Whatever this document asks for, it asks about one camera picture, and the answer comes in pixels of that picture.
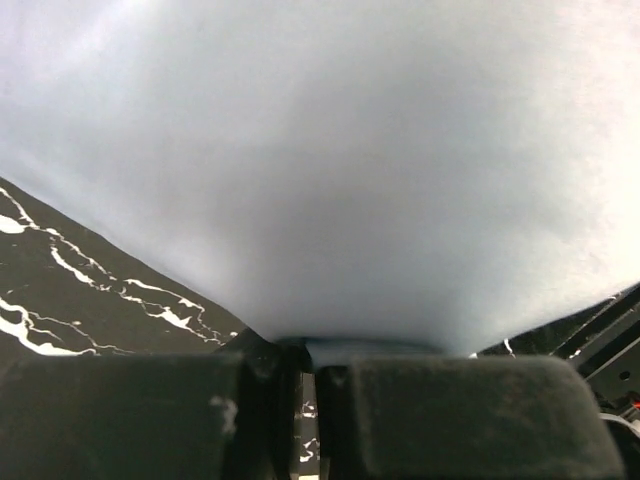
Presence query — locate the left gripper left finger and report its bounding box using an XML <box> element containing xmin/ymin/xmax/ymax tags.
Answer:
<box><xmin>1</xmin><ymin>331</ymin><xmax>308</xmax><ymax>479</ymax></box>

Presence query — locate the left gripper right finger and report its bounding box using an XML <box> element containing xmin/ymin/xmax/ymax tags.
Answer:
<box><xmin>316</xmin><ymin>355</ymin><xmax>625</xmax><ymax>479</ymax></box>

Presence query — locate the light blue pillowcase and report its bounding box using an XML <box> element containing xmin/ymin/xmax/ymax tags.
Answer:
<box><xmin>1</xmin><ymin>1</ymin><xmax>639</xmax><ymax>363</ymax></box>

